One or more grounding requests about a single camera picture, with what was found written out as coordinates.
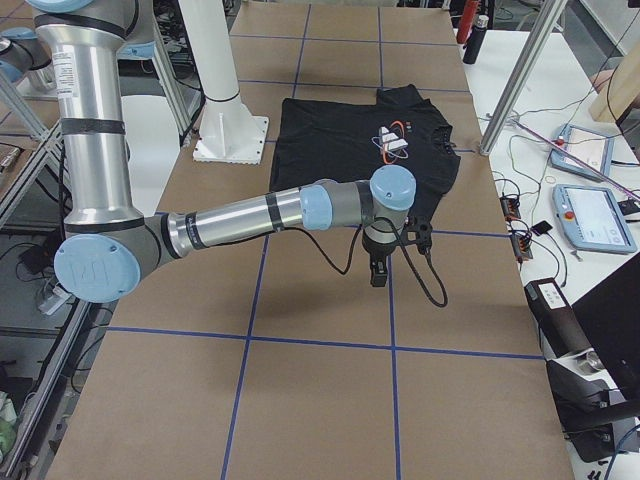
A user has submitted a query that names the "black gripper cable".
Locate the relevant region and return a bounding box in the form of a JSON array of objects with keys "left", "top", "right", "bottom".
[{"left": 279, "top": 219, "right": 449, "bottom": 308}]

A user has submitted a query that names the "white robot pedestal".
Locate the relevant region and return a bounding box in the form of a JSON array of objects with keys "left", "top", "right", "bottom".
[{"left": 179, "top": 0, "right": 269, "bottom": 165}]

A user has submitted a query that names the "black water bottle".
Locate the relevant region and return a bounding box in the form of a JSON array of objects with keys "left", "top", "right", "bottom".
[{"left": 462, "top": 15, "right": 490, "bottom": 65}]

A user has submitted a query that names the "orange circuit board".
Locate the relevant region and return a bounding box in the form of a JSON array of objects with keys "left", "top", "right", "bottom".
[
  {"left": 510, "top": 232, "right": 533, "bottom": 263},
  {"left": 500, "top": 196, "right": 522, "bottom": 221}
]

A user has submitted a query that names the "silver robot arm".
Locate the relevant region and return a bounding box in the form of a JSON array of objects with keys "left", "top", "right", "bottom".
[{"left": 32, "top": 1, "right": 416, "bottom": 303}]

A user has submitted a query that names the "orange circuit board lower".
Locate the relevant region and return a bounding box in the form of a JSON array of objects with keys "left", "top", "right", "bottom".
[{"left": 510, "top": 232, "right": 533, "bottom": 263}]

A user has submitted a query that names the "black monitor stand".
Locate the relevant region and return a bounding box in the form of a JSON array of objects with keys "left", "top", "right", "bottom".
[{"left": 546, "top": 256, "right": 639, "bottom": 462}]

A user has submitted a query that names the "orange circuit board upper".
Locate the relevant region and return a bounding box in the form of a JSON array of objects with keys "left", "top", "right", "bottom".
[{"left": 500, "top": 196, "right": 522, "bottom": 221}]

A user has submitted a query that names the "black graphic t-shirt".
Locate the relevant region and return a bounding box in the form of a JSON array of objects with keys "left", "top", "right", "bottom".
[{"left": 269, "top": 84, "right": 460, "bottom": 219}]

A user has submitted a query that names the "lower teach pendant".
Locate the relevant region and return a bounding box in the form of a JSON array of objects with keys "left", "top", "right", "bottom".
[{"left": 552, "top": 184, "right": 637, "bottom": 254}]

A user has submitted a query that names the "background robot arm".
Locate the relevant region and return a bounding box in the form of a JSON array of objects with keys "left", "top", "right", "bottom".
[{"left": 1, "top": 27, "right": 68, "bottom": 100}]

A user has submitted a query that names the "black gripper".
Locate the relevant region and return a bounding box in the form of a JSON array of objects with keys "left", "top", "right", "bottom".
[{"left": 362, "top": 227, "right": 401, "bottom": 287}]

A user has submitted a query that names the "black box with label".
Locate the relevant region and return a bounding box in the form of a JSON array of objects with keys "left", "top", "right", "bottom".
[{"left": 524, "top": 278, "right": 591, "bottom": 357}]

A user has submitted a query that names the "red bottle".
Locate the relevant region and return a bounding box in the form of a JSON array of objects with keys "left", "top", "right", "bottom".
[{"left": 456, "top": 0, "right": 479, "bottom": 45}]

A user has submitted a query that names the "white power strip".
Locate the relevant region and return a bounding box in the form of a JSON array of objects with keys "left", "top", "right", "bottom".
[{"left": 38, "top": 284, "right": 72, "bottom": 316}]

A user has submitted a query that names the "teach pendant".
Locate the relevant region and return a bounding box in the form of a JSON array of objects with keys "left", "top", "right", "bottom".
[
  {"left": 552, "top": 184, "right": 637, "bottom": 254},
  {"left": 549, "top": 123, "right": 614, "bottom": 181}
]

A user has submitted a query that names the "aluminium frame post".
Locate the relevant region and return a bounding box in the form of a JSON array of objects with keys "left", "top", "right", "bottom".
[{"left": 479, "top": 0, "right": 568, "bottom": 156}]

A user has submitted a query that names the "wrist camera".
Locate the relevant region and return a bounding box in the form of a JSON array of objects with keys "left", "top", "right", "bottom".
[{"left": 403, "top": 215, "right": 432, "bottom": 255}]

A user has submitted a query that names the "upper teach pendant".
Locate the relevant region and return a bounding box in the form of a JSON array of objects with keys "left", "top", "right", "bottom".
[{"left": 549, "top": 123, "right": 614, "bottom": 181}]

